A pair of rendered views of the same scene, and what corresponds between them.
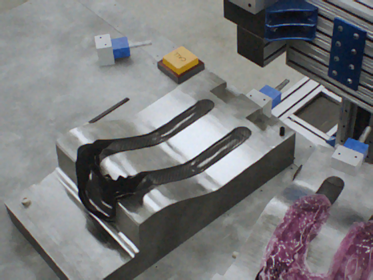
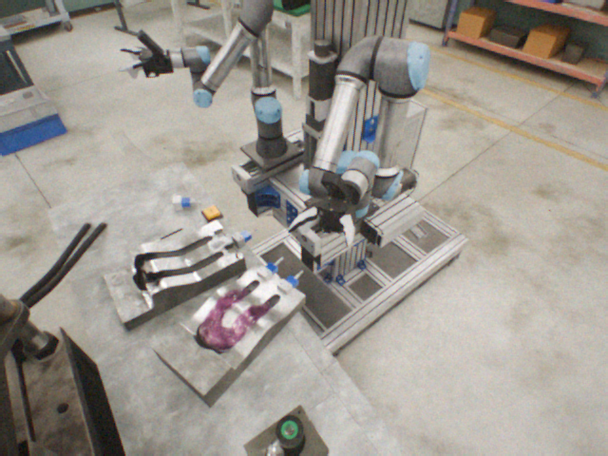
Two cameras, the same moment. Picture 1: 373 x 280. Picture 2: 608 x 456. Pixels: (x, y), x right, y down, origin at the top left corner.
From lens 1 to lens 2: 0.55 m
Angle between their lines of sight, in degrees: 4
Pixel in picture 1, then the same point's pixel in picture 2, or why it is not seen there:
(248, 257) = (199, 315)
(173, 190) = (174, 280)
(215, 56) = not seen: hidden behind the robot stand
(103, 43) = (176, 199)
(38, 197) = (120, 275)
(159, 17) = not seen: hidden behind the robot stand
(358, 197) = (263, 291)
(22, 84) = (136, 216)
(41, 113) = (140, 231)
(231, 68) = not seen: hidden behind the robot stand
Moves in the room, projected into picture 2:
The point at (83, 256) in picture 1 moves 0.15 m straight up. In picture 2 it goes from (129, 305) to (114, 282)
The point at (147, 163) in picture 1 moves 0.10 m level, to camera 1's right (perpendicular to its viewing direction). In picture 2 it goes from (168, 265) to (193, 267)
